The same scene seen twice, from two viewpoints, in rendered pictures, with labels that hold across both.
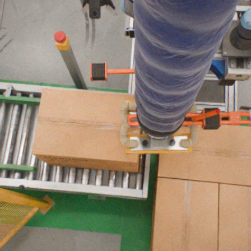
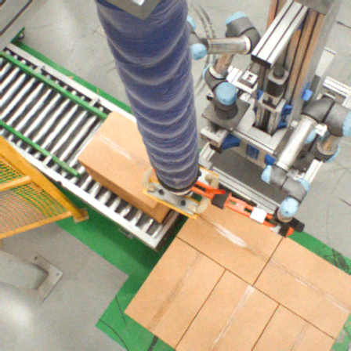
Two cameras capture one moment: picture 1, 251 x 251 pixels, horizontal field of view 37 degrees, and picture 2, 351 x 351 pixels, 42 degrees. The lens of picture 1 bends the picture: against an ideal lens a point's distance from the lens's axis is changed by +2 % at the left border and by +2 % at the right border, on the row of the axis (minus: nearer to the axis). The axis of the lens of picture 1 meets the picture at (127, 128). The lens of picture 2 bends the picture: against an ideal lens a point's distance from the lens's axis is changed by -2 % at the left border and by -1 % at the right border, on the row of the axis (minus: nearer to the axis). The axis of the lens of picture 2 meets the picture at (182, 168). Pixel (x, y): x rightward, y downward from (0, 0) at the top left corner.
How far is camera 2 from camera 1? 0.88 m
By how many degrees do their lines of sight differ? 11
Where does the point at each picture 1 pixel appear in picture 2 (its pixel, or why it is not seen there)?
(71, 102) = (128, 132)
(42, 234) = (65, 238)
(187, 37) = (142, 107)
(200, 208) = (197, 281)
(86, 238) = (98, 262)
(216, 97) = (279, 197)
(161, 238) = (149, 287)
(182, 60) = (146, 122)
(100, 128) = (139, 164)
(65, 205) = (95, 226)
